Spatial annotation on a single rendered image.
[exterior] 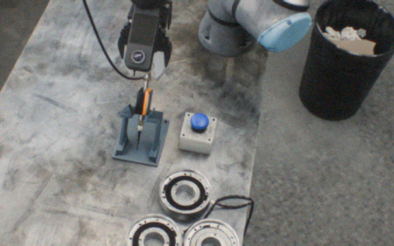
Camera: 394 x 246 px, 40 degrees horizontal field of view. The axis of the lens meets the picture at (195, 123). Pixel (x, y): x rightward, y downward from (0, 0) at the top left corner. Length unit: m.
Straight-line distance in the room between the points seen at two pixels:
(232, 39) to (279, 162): 0.93
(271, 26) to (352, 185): 1.15
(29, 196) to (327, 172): 1.36
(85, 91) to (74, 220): 0.33
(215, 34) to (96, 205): 0.52
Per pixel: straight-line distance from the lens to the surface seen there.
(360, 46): 2.21
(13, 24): 2.70
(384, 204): 2.22
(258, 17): 1.22
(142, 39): 0.93
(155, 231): 1.06
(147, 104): 1.11
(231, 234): 1.07
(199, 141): 1.15
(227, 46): 1.37
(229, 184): 1.15
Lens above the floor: 1.78
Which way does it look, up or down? 52 degrees down
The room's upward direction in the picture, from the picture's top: 7 degrees clockwise
